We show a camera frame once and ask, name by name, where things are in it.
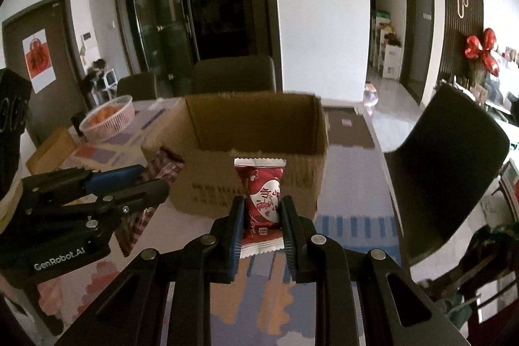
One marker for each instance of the red white-edged snack packet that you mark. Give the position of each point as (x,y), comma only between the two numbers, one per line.
(261,192)

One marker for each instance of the brown cardboard box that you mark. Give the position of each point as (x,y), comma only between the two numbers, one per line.
(211,175)

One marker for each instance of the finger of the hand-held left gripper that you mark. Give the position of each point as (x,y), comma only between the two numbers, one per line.
(113,175)
(138,196)

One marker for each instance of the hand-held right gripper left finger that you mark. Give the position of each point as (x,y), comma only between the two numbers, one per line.
(237,232)

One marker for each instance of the pile of oranges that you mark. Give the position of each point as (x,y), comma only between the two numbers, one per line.
(105,115)

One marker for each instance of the grey interior door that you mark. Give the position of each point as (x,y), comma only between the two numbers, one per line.
(419,30)

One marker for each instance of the dark figure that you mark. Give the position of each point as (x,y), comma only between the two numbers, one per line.
(92,80)

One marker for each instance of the flat brown cardboard sheet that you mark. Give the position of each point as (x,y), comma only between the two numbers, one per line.
(350,127)

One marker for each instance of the wall intercom panel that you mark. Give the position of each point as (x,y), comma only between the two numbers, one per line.
(89,41)

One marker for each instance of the dark dining chair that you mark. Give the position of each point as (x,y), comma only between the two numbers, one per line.
(450,167)
(233,74)
(136,86)

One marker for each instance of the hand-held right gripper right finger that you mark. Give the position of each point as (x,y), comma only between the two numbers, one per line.
(288,236)

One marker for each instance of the brown wooden door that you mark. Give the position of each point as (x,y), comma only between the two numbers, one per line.
(61,107)

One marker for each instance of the white hallway shelf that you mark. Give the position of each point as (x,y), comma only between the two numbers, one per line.
(389,54)

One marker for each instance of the dark glass sliding door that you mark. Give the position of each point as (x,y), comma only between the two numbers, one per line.
(202,5)

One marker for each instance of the red foil balloon flower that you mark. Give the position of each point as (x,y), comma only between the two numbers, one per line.
(482,50)

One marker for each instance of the red checked snack packet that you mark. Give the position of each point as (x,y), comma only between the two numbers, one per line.
(162,167)

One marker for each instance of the white wall switch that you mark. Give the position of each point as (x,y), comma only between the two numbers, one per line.
(111,24)

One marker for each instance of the white mesh basket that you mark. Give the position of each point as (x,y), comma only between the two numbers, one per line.
(105,131)

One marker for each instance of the clear plastic container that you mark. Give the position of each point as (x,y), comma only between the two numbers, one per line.
(371,94)

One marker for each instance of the red paper door poster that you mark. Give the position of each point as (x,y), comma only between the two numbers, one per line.
(38,60)

